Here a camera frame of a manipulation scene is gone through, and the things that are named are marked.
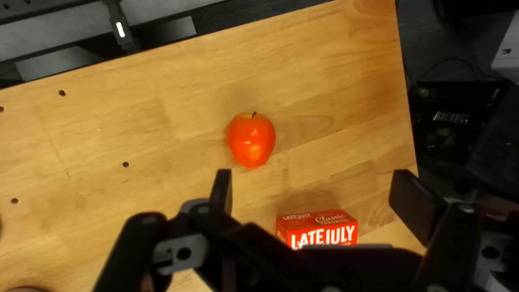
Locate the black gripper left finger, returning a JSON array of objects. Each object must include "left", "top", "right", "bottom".
[{"left": 209, "top": 168, "right": 232, "bottom": 215}]

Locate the red apple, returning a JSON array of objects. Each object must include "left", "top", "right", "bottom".
[{"left": 227, "top": 111, "right": 276, "bottom": 168}]

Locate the black electronics box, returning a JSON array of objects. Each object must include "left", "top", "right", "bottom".
[{"left": 409, "top": 80, "right": 511, "bottom": 176}]

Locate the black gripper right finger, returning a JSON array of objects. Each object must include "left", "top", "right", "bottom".
[{"left": 389, "top": 168, "right": 448, "bottom": 246}]

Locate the orange Late July cracker box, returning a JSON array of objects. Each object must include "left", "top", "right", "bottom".
[{"left": 276, "top": 208, "right": 359, "bottom": 249}]

